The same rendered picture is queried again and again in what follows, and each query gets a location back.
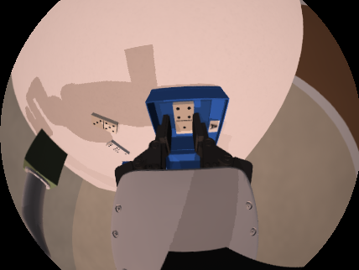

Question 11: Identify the blue rack of bins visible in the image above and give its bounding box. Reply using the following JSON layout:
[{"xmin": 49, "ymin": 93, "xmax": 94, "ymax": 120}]
[{"xmin": 145, "ymin": 86, "xmax": 230, "ymax": 169}]

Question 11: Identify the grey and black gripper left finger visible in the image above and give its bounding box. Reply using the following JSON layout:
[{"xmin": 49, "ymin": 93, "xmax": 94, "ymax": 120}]
[{"xmin": 115, "ymin": 114, "xmax": 172, "ymax": 185}]

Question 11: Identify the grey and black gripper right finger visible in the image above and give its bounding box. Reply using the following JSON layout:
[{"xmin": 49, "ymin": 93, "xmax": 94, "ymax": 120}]
[{"xmin": 192, "ymin": 113, "xmax": 252, "ymax": 184}]

